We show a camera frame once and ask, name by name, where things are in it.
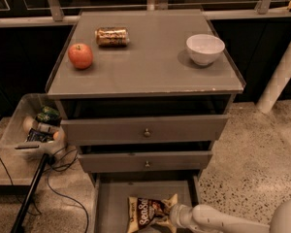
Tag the grey middle drawer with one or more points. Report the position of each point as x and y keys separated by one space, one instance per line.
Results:
x=145 y=161

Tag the brown chip bag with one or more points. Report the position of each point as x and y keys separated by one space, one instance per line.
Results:
x=144 y=212

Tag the blue snack packet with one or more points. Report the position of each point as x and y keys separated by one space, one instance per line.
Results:
x=37 y=136

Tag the white bowl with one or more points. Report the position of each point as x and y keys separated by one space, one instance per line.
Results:
x=204 y=49

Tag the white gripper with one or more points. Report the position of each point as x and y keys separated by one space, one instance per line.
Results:
x=178 y=216

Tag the gold soda can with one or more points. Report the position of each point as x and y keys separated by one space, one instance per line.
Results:
x=112 y=37

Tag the grey drawer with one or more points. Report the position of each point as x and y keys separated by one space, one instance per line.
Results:
x=145 y=161
x=143 y=130
x=112 y=190

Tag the green snack bag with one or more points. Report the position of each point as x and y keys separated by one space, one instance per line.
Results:
x=48 y=115

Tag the grey drawer cabinet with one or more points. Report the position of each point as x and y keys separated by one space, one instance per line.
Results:
x=153 y=76

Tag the grey top drawer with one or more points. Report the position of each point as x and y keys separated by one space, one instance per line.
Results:
x=143 y=130

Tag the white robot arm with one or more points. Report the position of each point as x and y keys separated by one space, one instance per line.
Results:
x=204 y=219

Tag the red apple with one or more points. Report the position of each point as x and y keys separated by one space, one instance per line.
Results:
x=80 y=55

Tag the white diagonal post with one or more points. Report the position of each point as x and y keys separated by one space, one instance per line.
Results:
x=277 y=83

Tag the grey bottom drawer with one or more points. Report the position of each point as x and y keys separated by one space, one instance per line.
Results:
x=112 y=190

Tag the clear plastic bin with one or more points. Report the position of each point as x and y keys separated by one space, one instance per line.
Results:
x=23 y=119

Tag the black pole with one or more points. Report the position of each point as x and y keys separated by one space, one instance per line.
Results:
x=17 y=227

